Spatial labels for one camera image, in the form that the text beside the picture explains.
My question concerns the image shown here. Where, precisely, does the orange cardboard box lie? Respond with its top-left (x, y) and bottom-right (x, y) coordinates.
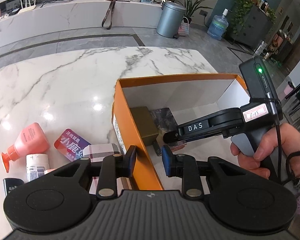
top-left (112, 74), bottom-right (249, 190)

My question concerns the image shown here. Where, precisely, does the red blue card pack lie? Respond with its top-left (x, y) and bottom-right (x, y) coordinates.
top-left (54, 128), bottom-right (90, 161)

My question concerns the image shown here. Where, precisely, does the blue water jug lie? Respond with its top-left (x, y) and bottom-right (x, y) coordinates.
top-left (207, 9), bottom-right (229, 41)

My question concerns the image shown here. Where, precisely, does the pink pump lotion bottle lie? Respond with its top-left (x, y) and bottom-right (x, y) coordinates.
top-left (1, 122), bottom-right (50, 173)

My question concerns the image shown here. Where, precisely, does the potted green plant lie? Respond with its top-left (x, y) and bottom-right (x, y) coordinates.
top-left (175, 0), bottom-right (212, 23)

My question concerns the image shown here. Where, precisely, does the white tube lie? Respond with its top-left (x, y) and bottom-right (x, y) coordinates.
top-left (26, 153), bottom-right (50, 182)

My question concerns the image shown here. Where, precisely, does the dark green shampoo bottle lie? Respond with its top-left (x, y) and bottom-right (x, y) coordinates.
top-left (3, 178), bottom-right (24, 196)

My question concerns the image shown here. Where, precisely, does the grey metal trash bin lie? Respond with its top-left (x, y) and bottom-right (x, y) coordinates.
top-left (156, 1), bottom-right (186, 38)

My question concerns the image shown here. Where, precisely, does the white wifi router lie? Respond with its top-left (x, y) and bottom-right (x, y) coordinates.
top-left (18, 0), bottom-right (37, 14)

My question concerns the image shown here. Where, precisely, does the dark grey cabinet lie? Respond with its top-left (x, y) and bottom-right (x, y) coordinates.
top-left (229, 5), bottom-right (273, 50)

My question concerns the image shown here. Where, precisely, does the dark illustrated book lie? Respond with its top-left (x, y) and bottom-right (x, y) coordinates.
top-left (150, 107), bottom-right (178, 156)

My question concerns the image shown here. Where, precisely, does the right hand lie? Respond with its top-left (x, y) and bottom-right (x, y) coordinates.
top-left (230, 123), bottom-right (300, 179)

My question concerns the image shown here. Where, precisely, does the brown cardboard cube box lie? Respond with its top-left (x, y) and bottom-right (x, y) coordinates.
top-left (130, 106), bottom-right (159, 146)

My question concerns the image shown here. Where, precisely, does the woven basket bag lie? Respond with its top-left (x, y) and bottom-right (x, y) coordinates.
top-left (178, 17), bottom-right (190, 37)

